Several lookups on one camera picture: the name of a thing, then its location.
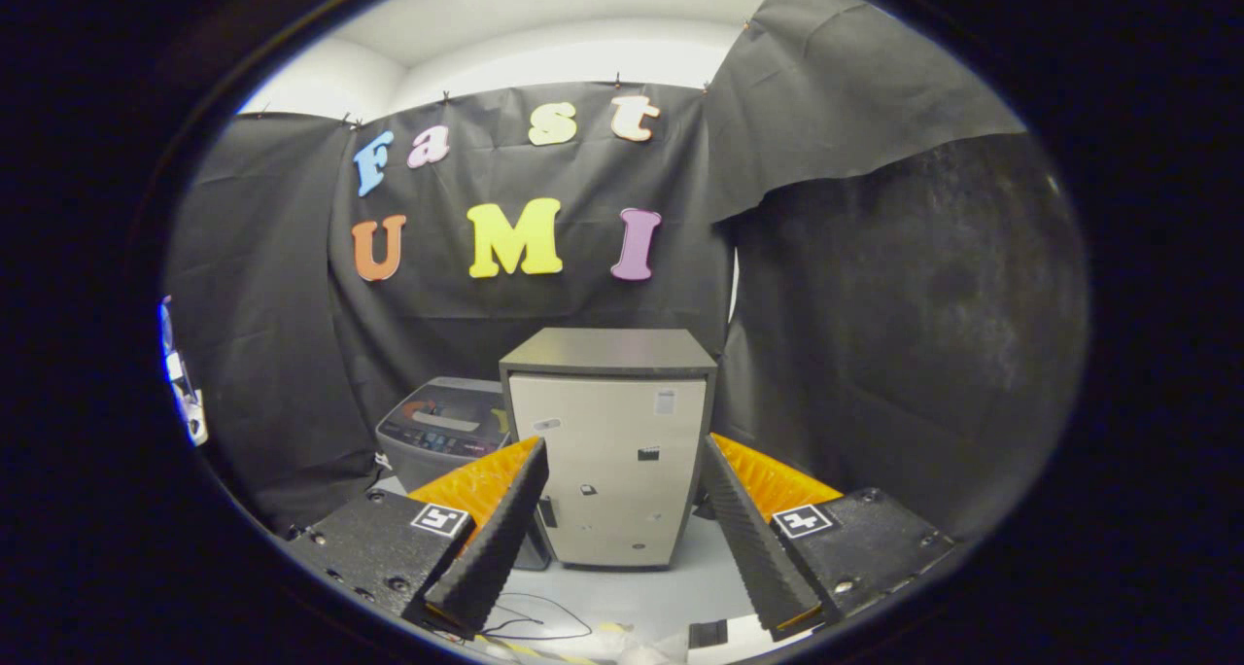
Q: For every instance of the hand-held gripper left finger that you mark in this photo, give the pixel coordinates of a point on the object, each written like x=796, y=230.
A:
x=491, y=539

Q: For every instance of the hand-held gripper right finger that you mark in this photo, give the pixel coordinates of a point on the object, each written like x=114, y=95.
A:
x=753, y=548

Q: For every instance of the grey top-load washing machine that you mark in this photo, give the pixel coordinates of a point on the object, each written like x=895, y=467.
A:
x=413, y=461

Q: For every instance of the small black block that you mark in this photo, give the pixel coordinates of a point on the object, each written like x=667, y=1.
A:
x=708, y=634

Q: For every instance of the yellow and black floor tape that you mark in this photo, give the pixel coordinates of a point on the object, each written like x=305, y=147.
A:
x=530, y=651

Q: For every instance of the beige cabinet with dark top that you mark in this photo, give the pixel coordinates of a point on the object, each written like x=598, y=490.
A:
x=612, y=451

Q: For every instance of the black backdrop cloth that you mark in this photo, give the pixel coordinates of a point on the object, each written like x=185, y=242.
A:
x=875, y=334

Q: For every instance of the white and blue clutter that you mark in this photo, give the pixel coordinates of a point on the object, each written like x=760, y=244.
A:
x=185, y=393

